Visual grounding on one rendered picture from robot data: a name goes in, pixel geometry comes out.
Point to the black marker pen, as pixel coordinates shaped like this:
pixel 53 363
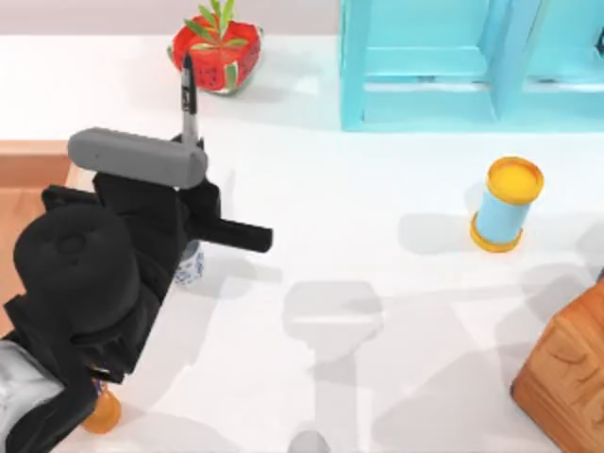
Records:
pixel 189 113

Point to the pale grey rounded box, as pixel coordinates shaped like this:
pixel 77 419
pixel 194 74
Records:
pixel 137 158

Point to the blue and white cup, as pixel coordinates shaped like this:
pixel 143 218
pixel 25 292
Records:
pixel 192 269

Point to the red plant pot with plant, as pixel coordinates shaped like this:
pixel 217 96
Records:
pixel 214 61

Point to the orange bottle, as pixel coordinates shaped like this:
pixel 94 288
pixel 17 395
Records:
pixel 105 415

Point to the light blue rack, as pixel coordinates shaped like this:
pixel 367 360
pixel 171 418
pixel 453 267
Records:
pixel 424 61

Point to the blue and yellow can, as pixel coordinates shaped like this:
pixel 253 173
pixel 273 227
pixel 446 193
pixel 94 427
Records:
pixel 502 207

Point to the carved wooden box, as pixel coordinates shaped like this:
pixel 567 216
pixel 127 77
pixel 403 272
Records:
pixel 571 368

